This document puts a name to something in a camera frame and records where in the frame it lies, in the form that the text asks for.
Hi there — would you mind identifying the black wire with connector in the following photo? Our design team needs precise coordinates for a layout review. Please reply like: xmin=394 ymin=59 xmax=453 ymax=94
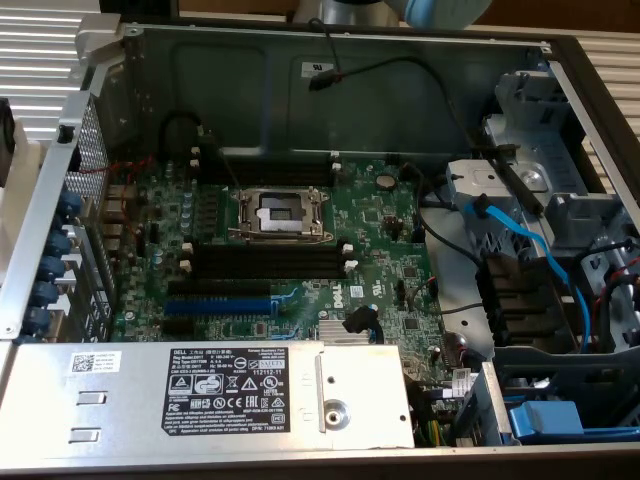
xmin=306 ymin=17 xmax=482 ymax=151

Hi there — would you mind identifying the open grey PC case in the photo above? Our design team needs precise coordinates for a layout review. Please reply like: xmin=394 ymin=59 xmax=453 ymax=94
xmin=0 ymin=13 xmax=640 ymax=479

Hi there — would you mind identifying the silver chipset heatsink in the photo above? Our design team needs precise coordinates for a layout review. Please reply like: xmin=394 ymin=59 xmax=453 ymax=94
xmin=318 ymin=319 xmax=374 ymax=346

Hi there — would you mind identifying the black finned block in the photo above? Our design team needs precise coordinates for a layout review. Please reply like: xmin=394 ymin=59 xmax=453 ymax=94
xmin=477 ymin=253 xmax=562 ymax=347

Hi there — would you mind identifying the silver metal disk bay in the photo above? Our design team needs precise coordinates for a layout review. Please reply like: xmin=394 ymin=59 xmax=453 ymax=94
xmin=444 ymin=69 xmax=640 ymax=354

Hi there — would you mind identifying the black power connector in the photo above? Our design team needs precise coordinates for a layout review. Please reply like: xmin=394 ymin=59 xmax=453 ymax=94
xmin=343 ymin=305 xmax=384 ymax=344

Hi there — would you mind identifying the blue expansion slot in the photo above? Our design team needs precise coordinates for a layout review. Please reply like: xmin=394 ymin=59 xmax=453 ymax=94
xmin=163 ymin=297 xmax=274 ymax=317

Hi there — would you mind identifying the metal CPU socket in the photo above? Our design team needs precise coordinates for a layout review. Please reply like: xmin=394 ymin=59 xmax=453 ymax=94
xmin=228 ymin=185 xmax=337 ymax=246

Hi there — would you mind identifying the short black expansion slot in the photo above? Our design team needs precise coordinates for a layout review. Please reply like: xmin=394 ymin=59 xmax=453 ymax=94
xmin=161 ymin=318 xmax=197 ymax=337

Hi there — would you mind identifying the silver power supply unit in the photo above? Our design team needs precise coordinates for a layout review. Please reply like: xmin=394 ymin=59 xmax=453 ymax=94
xmin=0 ymin=339 xmax=416 ymax=451

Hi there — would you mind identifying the blue plastic slot clip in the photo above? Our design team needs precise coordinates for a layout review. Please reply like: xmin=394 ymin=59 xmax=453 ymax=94
xmin=58 ymin=191 xmax=84 ymax=219
xmin=25 ymin=305 xmax=52 ymax=334
xmin=42 ymin=255 xmax=67 ymax=282
xmin=49 ymin=230 xmax=75 ymax=257
xmin=33 ymin=279 xmax=59 ymax=308

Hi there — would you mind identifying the blue plastic latch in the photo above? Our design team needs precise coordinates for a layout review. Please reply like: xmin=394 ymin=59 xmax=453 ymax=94
xmin=507 ymin=399 xmax=586 ymax=444

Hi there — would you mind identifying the long black expansion slot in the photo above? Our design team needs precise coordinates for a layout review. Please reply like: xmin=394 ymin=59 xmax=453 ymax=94
xmin=166 ymin=279 xmax=274 ymax=298

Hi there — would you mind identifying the thin socket locking lever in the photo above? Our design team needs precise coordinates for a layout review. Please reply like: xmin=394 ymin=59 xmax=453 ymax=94
xmin=213 ymin=139 xmax=241 ymax=191

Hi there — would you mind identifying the silver disk bracket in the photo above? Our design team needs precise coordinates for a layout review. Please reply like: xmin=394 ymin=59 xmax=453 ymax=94
xmin=444 ymin=159 xmax=552 ymax=212

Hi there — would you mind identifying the black part on rack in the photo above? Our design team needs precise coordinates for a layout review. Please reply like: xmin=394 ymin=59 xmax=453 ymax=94
xmin=0 ymin=97 xmax=16 ymax=190

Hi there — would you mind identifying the white case sticker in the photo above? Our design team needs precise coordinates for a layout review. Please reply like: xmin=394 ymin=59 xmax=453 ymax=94
xmin=299 ymin=58 xmax=337 ymax=79

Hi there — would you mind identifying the black RAM slot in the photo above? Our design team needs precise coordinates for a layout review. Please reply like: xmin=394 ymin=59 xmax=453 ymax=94
xmin=199 ymin=169 xmax=342 ymax=188
xmin=181 ymin=240 xmax=352 ymax=262
xmin=178 ymin=257 xmax=358 ymax=281
xmin=199 ymin=158 xmax=339 ymax=174

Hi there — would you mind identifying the blue flat data wire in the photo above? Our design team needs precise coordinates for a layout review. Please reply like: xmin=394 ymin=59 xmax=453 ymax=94
xmin=462 ymin=198 xmax=595 ymax=347

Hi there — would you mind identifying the black background box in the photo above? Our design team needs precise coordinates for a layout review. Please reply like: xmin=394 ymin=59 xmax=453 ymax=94
xmin=98 ymin=0 xmax=180 ymax=17

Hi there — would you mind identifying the thin red wire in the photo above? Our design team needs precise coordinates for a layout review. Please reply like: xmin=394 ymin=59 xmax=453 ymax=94
xmin=78 ymin=153 xmax=156 ymax=237

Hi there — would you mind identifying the green Dell motherboard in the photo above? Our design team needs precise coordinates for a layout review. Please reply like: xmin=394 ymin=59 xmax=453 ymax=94
xmin=107 ymin=157 xmax=474 ymax=401

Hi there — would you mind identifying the white QR code sticker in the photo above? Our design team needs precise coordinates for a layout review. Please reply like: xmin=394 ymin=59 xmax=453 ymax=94
xmin=69 ymin=351 xmax=124 ymax=374

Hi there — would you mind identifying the black plastic bar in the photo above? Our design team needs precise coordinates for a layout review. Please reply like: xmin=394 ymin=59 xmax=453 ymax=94
xmin=491 ymin=143 xmax=547 ymax=216

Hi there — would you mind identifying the black power supply label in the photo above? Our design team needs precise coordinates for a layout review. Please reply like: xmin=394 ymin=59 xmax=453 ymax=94
xmin=160 ymin=347 xmax=291 ymax=435

